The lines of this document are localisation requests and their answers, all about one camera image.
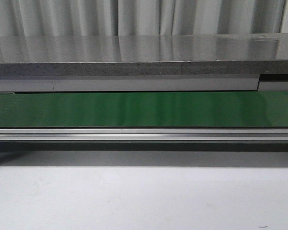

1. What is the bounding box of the green conveyor belt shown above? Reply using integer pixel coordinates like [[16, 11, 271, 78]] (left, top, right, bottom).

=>
[[0, 91, 288, 128]]

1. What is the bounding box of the grey stone counter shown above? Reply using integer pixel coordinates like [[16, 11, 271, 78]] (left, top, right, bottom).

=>
[[0, 32, 288, 93]]

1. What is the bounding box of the white curtain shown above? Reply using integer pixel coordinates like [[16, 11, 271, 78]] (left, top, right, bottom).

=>
[[0, 0, 288, 36]]

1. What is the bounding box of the aluminium conveyor frame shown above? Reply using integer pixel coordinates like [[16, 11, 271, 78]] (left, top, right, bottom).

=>
[[0, 127, 288, 168]]

